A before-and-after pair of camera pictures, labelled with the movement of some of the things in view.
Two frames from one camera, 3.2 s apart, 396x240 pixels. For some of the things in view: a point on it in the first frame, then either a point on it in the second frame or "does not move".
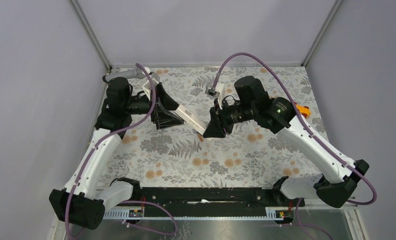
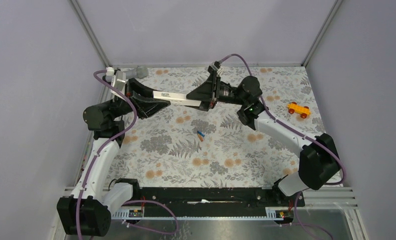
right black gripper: [218, 121] → [206, 92]
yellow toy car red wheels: [304, 110] does not move
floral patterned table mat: [249, 154] does not move
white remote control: [194, 122] → [176, 98]
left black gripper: [165, 101] → [148, 107]
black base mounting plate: [212, 202] does not move
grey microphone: [135, 73] does not move
